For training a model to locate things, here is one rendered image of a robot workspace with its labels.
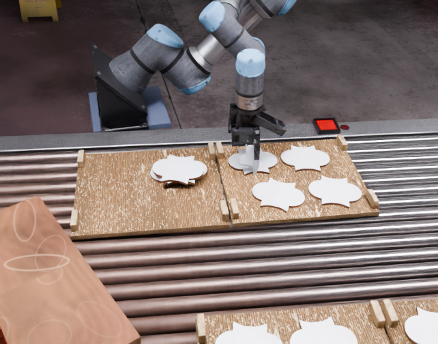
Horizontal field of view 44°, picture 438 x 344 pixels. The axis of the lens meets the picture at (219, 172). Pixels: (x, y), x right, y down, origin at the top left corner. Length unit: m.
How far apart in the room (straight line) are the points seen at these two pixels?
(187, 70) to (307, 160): 0.54
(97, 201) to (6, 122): 2.23
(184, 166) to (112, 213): 0.25
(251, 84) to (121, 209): 0.48
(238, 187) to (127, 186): 0.31
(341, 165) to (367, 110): 2.17
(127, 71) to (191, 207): 0.61
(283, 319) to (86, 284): 0.43
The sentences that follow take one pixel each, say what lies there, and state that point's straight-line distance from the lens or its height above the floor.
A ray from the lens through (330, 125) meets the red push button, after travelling 1.88.
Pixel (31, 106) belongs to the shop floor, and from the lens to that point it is 3.84.
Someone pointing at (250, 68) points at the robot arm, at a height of 1.27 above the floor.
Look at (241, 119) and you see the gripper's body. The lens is 1.54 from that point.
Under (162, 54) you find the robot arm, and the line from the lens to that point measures 1.89.
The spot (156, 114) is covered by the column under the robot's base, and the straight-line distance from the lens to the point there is 1.99.
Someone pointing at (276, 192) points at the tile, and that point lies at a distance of 1.54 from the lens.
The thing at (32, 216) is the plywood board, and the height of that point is 1.04.
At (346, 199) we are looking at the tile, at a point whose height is 0.94.
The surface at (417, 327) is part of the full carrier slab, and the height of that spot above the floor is 0.95.
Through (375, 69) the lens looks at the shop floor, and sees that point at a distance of 4.39.
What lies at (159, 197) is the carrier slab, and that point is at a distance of 1.52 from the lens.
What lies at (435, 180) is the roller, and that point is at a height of 0.91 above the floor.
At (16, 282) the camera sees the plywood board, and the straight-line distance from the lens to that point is 1.23.
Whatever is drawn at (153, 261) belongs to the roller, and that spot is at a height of 0.91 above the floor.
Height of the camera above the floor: 1.94
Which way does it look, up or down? 38 degrees down
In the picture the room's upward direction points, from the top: 2 degrees clockwise
